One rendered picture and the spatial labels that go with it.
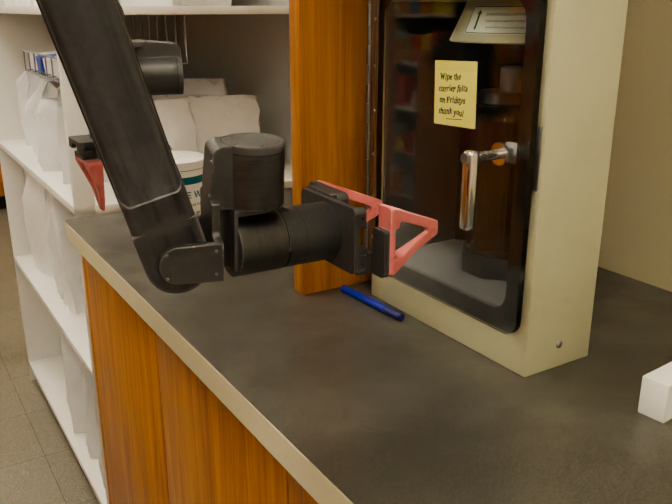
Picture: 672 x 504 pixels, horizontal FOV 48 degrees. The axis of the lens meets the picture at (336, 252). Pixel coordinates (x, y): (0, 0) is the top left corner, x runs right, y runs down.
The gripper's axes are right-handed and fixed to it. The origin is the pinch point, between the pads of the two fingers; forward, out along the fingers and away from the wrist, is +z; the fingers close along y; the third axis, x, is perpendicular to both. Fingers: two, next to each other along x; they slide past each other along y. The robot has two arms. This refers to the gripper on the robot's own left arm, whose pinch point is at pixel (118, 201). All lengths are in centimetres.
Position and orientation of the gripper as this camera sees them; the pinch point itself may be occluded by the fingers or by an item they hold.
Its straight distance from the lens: 108.6
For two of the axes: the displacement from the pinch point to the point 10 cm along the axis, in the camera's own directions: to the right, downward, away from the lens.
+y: 8.5, -1.7, 5.0
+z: 0.0, 9.5, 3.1
